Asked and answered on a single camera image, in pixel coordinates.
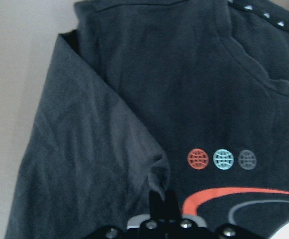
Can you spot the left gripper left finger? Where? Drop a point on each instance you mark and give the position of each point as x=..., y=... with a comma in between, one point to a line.
x=156, y=207

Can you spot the black graphic t-shirt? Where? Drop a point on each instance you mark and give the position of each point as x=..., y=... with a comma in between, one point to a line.
x=191, y=95

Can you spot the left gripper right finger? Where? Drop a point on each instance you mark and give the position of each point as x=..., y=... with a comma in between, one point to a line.
x=172, y=209

